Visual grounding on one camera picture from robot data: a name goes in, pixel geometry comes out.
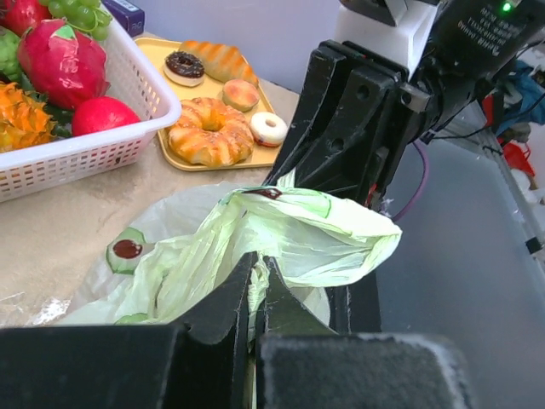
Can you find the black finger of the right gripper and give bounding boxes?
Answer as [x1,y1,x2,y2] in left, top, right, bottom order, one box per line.
[264,40,383,200]

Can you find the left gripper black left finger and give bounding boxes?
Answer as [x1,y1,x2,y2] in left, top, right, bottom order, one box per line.
[1,252,258,408]

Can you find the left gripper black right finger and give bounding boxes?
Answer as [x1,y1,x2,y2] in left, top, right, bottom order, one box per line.
[255,256,473,408]

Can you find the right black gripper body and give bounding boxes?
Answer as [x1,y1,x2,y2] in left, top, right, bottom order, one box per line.
[297,0,545,205]

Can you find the light green plastic bag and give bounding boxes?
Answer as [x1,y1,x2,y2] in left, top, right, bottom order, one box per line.
[61,176,402,325]

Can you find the white glazed donut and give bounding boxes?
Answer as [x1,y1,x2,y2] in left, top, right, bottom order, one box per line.
[250,112,288,147]

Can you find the round peach bun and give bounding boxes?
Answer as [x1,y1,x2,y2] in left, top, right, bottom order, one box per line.
[222,79,260,112]

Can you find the yellow bread tray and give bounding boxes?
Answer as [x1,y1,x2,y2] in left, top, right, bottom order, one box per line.
[135,37,280,171]

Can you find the golden croissant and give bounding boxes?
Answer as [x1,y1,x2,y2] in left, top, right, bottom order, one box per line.
[179,40,259,87]

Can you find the chocolate donut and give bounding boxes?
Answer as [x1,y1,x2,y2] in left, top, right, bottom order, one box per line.
[163,51,205,88]

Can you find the white fruit tray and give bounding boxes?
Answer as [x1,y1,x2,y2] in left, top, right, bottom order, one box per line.
[0,12,183,204]

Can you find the purple box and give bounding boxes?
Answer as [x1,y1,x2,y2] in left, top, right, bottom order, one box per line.
[102,0,146,37]

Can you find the red apple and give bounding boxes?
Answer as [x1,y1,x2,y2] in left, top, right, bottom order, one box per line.
[72,96,141,136]

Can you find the green grapes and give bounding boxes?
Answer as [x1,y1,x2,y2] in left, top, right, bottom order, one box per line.
[38,0,113,41]

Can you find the orange spiky horned melon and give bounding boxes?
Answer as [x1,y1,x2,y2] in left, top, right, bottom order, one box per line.
[1,83,56,153]

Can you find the pink dragon fruit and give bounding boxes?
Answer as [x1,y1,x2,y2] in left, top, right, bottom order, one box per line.
[17,19,109,110]

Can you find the green leafy vegetable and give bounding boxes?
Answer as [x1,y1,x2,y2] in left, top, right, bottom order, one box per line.
[0,27,22,82]

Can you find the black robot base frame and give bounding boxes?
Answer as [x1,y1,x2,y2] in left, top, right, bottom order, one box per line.
[325,272,382,334]

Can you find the bundt cake ring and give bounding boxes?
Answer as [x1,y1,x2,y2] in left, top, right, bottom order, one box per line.
[167,96,255,167]

